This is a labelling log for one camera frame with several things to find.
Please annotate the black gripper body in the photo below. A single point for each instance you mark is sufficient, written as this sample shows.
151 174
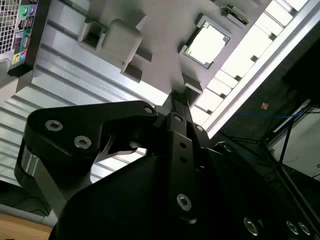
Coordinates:
125 200

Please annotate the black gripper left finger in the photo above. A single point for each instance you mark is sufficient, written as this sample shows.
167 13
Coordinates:
62 140

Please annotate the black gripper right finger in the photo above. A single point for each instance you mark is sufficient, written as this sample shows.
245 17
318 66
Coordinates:
200 135

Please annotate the silver CPU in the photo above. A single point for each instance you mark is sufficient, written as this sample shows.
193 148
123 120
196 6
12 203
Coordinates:
207 41

